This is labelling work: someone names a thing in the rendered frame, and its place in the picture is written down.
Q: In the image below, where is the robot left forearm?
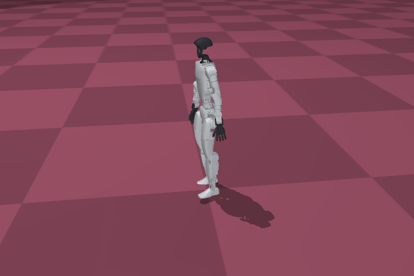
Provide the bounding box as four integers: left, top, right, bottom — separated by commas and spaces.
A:
213, 92, 222, 124

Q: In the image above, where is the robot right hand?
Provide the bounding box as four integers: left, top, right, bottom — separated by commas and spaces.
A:
189, 103, 199, 124

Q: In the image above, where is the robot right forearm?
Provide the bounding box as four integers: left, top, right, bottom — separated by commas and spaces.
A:
193, 87, 201, 108

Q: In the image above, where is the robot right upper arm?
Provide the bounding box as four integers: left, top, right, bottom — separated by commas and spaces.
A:
193, 61, 198, 90

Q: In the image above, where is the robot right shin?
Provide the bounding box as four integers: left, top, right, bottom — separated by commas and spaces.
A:
199, 148, 208, 179

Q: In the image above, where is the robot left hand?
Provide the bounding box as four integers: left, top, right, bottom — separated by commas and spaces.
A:
212, 119, 226, 141

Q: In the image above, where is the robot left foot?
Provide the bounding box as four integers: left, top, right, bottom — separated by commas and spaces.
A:
198, 187, 219, 198

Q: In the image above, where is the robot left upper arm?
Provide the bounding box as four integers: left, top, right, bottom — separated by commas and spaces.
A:
205, 65, 221, 100

